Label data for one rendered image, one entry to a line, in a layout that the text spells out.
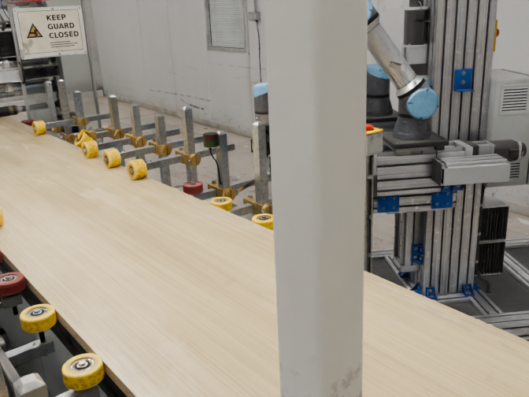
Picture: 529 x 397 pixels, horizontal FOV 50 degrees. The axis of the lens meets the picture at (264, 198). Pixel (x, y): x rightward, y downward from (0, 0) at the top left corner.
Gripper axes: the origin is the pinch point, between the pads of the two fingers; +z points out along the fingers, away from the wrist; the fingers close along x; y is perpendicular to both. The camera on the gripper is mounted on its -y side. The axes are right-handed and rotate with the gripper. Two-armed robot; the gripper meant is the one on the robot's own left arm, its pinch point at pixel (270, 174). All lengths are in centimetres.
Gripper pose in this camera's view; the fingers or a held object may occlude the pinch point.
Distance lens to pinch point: 224.8
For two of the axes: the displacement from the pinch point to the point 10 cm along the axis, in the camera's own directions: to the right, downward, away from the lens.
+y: -6.2, -2.3, 7.5
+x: -7.8, 2.4, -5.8
